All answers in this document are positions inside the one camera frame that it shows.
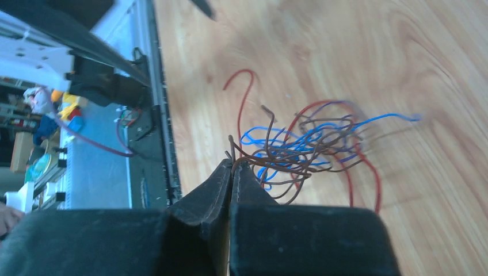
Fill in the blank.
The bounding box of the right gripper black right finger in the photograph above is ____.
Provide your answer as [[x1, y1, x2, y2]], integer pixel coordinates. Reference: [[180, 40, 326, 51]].
[[230, 162, 401, 275]]

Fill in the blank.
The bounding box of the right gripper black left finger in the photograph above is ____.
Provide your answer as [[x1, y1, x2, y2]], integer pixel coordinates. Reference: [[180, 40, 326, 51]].
[[1, 159, 232, 275]]

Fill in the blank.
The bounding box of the red wire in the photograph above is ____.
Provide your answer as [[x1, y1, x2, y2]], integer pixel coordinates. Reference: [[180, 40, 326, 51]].
[[222, 69, 383, 215]]

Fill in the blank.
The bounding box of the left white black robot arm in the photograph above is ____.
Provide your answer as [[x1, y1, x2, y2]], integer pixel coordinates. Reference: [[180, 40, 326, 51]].
[[1, 1, 151, 108]]

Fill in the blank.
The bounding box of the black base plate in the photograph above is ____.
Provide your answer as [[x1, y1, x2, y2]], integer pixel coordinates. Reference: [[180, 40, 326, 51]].
[[127, 105, 182, 209]]

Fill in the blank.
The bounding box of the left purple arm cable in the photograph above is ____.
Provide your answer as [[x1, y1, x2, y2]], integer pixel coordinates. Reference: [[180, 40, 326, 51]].
[[41, 87, 136, 159]]

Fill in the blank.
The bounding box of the aluminium frame rail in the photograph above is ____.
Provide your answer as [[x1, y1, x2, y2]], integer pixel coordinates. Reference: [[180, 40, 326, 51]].
[[57, 0, 169, 210]]

